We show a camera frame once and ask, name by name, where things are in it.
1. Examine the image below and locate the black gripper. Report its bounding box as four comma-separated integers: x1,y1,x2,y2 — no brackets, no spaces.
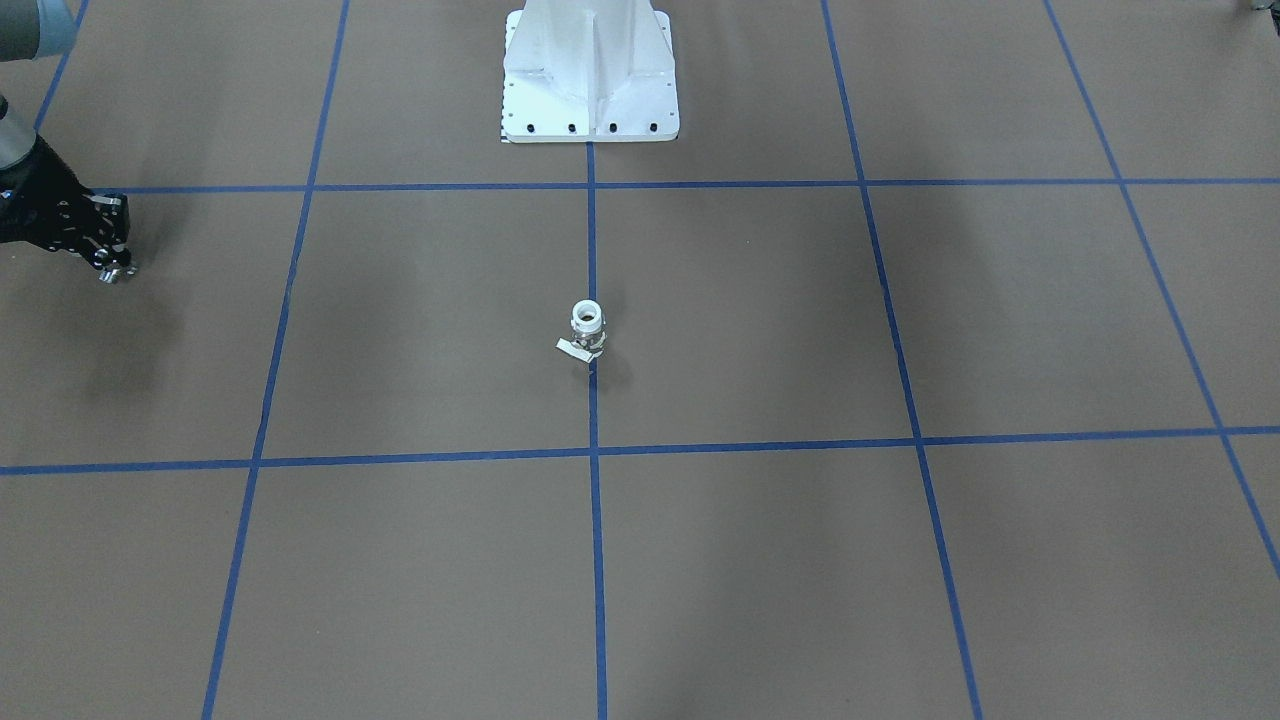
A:
1,137,131,263

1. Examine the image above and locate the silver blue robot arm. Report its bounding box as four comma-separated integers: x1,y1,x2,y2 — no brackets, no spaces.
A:
1,1,136,283

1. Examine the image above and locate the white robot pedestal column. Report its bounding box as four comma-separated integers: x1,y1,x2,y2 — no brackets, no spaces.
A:
500,1,681,143

